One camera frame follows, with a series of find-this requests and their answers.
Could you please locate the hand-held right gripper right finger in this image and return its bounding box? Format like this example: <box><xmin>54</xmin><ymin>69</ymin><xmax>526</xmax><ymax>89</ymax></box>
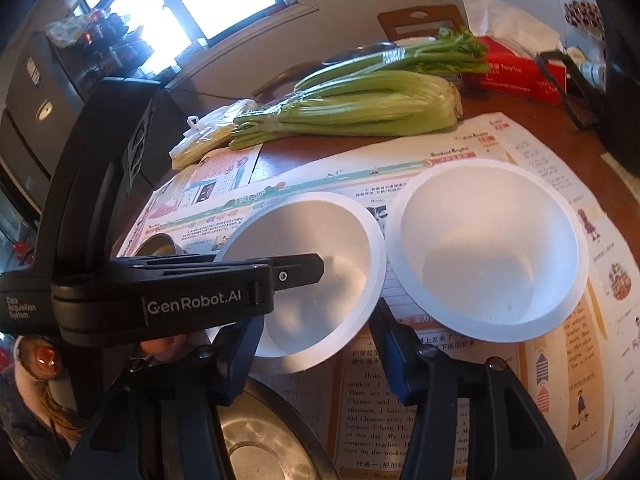
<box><xmin>370</xmin><ymin>299</ymin><xmax>566</xmax><ymax>480</ymax></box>

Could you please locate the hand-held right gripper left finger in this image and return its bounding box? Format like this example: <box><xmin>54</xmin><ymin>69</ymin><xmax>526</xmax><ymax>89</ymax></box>
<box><xmin>75</xmin><ymin>317</ymin><xmax>266</xmax><ymax>480</ymax></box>

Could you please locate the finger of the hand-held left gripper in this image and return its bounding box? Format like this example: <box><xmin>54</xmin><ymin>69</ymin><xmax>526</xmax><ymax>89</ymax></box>
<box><xmin>215</xmin><ymin>253</ymin><xmax>325</xmax><ymax>293</ymax></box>

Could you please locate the white paper bowl red print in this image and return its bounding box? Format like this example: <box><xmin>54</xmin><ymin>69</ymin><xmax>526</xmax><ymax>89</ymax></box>
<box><xmin>385</xmin><ymin>159</ymin><xmax>591</xmax><ymax>343</ymax></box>
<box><xmin>206</xmin><ymin>191</ymin><xmax>389</xmax><ymax>376</ymax></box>

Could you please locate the person's left hand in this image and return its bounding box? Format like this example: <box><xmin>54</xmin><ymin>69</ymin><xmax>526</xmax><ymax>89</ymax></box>
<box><xmin>140</xmin><ymin>331</ymin><xmax>213</xmax><ymax>364</ymax></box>

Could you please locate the round steel dish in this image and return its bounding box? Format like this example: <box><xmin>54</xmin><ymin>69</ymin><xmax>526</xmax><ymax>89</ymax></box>
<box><xmin>135</xmin><ymin>232</ymin><xmax>185</xmax><ymax>260</ymax></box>

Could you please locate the large steel plate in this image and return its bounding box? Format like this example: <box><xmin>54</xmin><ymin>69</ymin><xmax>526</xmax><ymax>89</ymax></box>
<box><xmin>215</xmin><ymin>374</ymin><xmax>342</xmax><ymax>480</ymax></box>

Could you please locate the glass door with red characters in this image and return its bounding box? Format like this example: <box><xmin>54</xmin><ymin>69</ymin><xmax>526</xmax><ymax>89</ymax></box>
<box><xmin>0</xmin><ymin>195</ymin><xmax>47</xmax><ymax>273</ymax></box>

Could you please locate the pink printed newspaper sheet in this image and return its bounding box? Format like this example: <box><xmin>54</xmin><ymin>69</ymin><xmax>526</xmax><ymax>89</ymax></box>
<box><xmin>144</xmin><ymin>142</ymin><xmax>265</xmax><ymax>242</ymax></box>

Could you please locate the green banner newspaper sheet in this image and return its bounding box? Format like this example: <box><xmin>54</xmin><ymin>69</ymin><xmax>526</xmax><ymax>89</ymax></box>
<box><xmin>118</xmin><ymin>112</ymin><xmax>506</xmax><ymax>261</ymax></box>

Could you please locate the grey refrigerator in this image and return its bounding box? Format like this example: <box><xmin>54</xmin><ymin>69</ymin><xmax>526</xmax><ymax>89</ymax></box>
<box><xmin>0</xmin><ymin>30</ymin><xmax>103</xmax><ymax>211</ymax></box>

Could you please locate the plastic bag of yellow noodles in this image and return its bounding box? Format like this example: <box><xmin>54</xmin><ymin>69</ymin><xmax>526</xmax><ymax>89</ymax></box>
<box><xmin>170</xmin><ymin>99</ymin><xmax>261</xmax><ymax>171</ymax></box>

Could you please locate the thick celery bunch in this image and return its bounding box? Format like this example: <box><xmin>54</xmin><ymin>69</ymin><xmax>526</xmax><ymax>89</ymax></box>
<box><xmin>229</xmin><ymin>70</ymin><xmax>464</xmax><ymax>152</ymax></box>

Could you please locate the wooden chair with curved back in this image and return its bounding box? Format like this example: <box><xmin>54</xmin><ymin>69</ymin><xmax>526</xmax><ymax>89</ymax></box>
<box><xmin>252</xmin><ymin>62</ymin><xmax>322</xmax><ymax>104</ymax></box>

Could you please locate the steel bowl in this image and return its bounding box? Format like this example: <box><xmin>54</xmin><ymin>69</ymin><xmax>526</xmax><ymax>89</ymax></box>
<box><xmin>322</xmin><ymin>42</ymin><xmax>397</xmax><ymax>67</ymax></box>

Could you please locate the thin celery bunch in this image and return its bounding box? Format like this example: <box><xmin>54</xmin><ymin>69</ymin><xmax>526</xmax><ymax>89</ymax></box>
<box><xmin>294</xmin><ymin>27</ymin><xmax>492</xmax><ymax>92</ymax></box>

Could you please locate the wooden chair with cutout back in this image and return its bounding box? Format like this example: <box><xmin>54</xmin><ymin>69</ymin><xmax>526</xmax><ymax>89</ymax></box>
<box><xmin>377</xmin><ymin>4</ymin><xmax>467</xmax><ymax>44</ymax></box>

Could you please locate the red tissue box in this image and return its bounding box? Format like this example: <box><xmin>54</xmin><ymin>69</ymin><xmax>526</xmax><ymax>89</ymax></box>
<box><xmin>459</xmin><ymin>0</ymin><xmax>569</xmax><ymax>107</ymax></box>

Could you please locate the black bag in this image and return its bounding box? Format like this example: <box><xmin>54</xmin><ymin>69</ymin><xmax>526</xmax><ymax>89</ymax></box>
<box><xmin>597</xmin><ymin>0</ymin><xmax>640</xmax><ymax>177</ymax></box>

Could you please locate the black strap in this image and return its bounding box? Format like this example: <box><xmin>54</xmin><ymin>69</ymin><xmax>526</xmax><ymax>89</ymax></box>
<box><xmin>535</xmin><ymin>50</ymin><xmax>609</xmax><ymax>132</ymax></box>

